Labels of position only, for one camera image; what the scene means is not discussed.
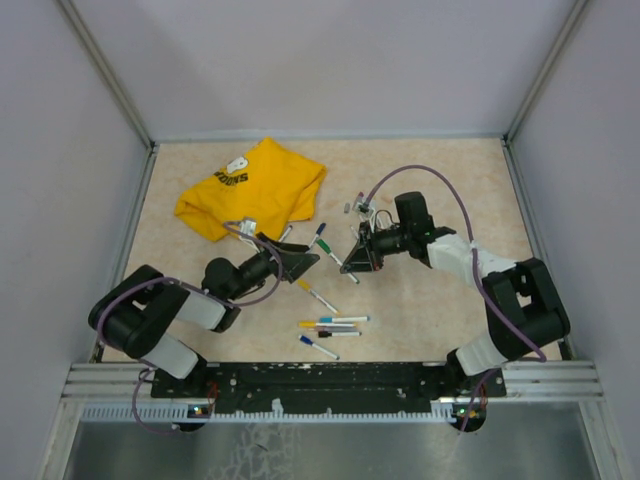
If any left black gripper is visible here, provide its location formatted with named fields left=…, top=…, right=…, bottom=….
left=228, top=232, right=320, bottom=301

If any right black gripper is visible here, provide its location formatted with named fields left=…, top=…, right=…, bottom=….
left=341, top=219, right=412, bottom=272

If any green cap marker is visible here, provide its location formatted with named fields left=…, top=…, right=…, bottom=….
left=316, top=239, right=360, bottom=285

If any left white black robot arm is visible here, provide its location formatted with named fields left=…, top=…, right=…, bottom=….
left=88, top=233, right=320, bottom=397

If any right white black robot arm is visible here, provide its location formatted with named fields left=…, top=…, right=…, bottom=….
left=341, top=192, right=570, bottom=396

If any yellow cap short marker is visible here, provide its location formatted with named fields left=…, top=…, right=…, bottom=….
left=297, top=279, right=339, bottom=314

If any navy cap white marker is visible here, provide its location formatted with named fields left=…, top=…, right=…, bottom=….
left=279, top=225, right=293, bottom=242

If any navy cap rainbow marker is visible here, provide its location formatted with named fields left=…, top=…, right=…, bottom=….
left=309, top=222, right=326, bottom=249

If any cyan cap marker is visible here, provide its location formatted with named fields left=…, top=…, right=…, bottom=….
left=318, top=316, right=371, bottom=324

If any yellow cap silver marker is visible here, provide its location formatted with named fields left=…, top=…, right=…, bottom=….
left=298, top=322, right=355, bottom=331

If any blue cap whiteboard marker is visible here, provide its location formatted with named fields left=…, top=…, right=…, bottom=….
left=298, top=335, right=340, bottom=360

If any black cap marker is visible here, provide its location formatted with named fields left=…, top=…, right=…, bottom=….
left=317, top=330, right=362, bottom=338

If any yellow printed t-shirt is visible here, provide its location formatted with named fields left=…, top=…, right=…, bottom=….
left=174, top=137, right=327, bottom=242

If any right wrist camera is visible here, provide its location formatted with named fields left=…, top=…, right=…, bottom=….
left=352, top=194, right=375, bottom=219

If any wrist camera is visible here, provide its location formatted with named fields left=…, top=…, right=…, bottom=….
left=238, top=217, right=257, bottom=243
left=352, top=194, right=375, bottom=219

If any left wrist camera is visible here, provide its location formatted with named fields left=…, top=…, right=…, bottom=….
left=238, top=217, right=257, bottom=243

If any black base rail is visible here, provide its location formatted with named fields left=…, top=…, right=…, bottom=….
left=151, top=362, right=506, bottom=431

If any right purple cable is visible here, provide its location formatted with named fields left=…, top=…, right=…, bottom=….
left=367, top=164, right=549, bottom=434

